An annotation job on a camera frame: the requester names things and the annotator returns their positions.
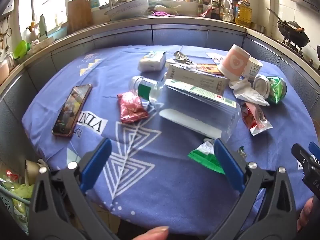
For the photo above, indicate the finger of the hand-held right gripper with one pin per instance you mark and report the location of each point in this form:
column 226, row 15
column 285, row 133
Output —
column 314, row 148
column 302, row 158

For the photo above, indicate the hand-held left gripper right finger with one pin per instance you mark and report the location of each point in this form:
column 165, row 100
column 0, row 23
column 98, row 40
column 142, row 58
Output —
column 228, row 165

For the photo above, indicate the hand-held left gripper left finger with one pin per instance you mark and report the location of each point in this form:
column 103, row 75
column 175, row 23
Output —
column 97, row 165

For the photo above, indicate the large clear plastic bottle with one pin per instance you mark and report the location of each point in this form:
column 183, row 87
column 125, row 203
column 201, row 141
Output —
column 200, row 110

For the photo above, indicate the green drink can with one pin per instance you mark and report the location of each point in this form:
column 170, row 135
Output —
column 276, row 90

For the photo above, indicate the white paper cup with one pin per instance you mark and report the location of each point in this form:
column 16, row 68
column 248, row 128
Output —
column 252, row 70

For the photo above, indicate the red yellow box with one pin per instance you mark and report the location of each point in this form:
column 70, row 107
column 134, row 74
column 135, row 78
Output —
column 208, row 68

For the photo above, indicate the white tissue pack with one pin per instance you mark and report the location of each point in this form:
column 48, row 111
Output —
column 151, row 62

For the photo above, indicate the person's right hand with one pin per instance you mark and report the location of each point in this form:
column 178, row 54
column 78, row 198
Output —
column 306, row 212

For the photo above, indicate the person's left hand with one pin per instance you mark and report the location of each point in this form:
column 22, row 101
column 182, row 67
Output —
column 155, row 233

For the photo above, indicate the green plastic wrapper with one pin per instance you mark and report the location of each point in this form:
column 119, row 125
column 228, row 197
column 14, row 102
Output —
column 203, row 157

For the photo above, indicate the red white snack packet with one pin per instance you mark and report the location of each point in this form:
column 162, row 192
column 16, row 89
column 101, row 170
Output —
column 252, row 117

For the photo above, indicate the smartphone in pink case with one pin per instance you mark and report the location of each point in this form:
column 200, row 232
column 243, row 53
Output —
column 71, row 111

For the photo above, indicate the beige paper bowl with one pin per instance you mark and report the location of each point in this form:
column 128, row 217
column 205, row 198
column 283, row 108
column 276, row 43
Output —
column 31, row 172

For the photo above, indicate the red foil snack wrapper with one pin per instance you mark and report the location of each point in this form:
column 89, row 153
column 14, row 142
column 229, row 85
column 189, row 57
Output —
column 131, row 107

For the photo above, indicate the blue printed tablecloth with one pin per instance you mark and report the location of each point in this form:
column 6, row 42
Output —
column 162, row 180

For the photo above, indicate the crumpled white tissue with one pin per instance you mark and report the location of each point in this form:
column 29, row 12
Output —
column 246, row 92

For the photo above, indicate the green plastic bag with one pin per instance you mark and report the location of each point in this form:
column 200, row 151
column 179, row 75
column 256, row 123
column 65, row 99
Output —
column 22, row 191

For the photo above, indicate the small clear green-label bottle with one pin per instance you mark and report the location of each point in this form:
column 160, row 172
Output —
column 147, row 88

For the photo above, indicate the long white carton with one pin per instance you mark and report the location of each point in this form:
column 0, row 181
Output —
column 195, row 78

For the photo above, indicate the blue plastic basket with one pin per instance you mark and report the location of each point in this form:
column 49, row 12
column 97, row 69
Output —
column 7, row 202

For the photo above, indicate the pink paper cup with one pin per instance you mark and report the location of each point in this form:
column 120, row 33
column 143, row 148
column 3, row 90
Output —
column 233, row 62

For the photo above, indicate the white paper card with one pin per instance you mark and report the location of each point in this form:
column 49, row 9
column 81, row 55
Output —
column 215, row 57

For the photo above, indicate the crumpled silver foil wrapper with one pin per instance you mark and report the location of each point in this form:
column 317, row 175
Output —
column 181, row 56

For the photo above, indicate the pink plastic container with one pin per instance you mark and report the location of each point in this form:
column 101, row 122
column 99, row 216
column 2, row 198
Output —
column 3, row 70

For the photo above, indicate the green plastic colander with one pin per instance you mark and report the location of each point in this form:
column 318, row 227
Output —
column 20, row 50

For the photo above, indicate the pale green bottle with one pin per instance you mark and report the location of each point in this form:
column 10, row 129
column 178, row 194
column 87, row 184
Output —
column 43, row 26

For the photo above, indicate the yellow cooking oil bottle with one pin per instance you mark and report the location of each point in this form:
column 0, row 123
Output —
column 243, row 15

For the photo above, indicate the wooden cutting board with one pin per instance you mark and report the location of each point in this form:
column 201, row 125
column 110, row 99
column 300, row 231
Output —
column 78, row 15

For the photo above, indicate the white plastic jug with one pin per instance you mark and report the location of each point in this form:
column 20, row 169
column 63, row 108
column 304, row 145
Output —
column 228, row 11

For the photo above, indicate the white patterned basin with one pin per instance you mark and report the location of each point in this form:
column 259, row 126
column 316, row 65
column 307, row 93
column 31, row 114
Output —
column 127, row 8

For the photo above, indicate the shelf of condiment bottles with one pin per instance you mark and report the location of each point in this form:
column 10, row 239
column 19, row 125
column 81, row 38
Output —
column 215, row 5

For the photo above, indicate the purple vegetable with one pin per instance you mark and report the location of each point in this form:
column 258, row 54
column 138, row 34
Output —
column 160, row 13

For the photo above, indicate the green spring onions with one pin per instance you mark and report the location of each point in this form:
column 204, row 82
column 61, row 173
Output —
column 160, row 4

